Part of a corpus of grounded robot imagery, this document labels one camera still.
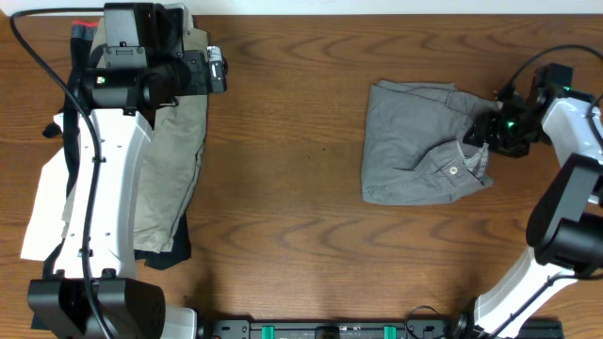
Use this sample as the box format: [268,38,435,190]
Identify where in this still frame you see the grey shorts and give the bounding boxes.
[361,80,497,205]

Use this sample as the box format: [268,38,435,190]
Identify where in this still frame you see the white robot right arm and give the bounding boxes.
[447,63,602,338]

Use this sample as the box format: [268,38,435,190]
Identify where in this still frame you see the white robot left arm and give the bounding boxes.
[27,3,227,338]

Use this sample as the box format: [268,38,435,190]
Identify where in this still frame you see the khaki beige shorts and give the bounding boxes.
[60,16,211,255]

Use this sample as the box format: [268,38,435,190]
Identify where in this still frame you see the black garment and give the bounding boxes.
[41,21,191,280]

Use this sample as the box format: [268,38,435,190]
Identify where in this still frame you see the white garment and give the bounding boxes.
[20,112,72,263]

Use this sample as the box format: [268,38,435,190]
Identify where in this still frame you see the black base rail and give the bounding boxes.
[197,318,564,339]

